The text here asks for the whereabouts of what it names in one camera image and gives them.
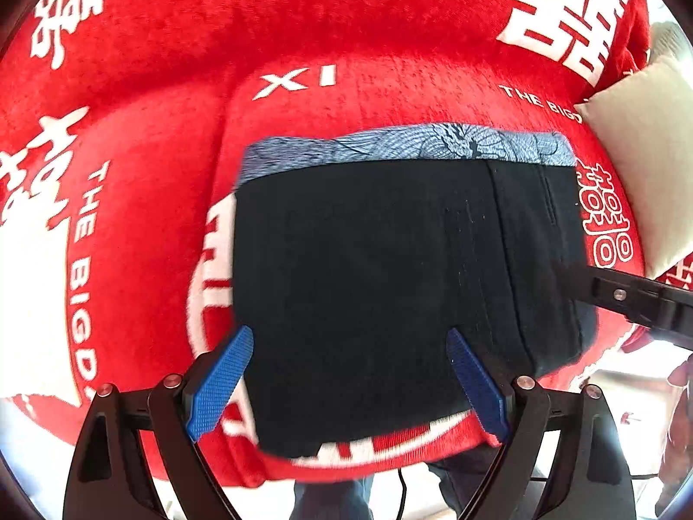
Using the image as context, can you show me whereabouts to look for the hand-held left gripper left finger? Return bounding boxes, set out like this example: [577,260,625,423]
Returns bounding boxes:
[62,325,254,520]

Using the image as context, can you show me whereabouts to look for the cream pillow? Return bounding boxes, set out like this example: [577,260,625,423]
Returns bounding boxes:
[574,57,693,280]

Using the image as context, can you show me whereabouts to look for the black pants with blue waistband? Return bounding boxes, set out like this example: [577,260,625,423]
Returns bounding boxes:
[232,124,599,460]

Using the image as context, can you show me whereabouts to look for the red printed blanket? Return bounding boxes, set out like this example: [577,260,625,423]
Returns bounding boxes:
[0,0,693,491]

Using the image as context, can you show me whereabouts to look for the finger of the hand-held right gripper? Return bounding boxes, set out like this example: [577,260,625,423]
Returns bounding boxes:
[560,263,693,345]

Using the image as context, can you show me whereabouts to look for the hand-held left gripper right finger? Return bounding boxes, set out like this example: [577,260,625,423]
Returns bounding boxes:
[445,327,638,520]

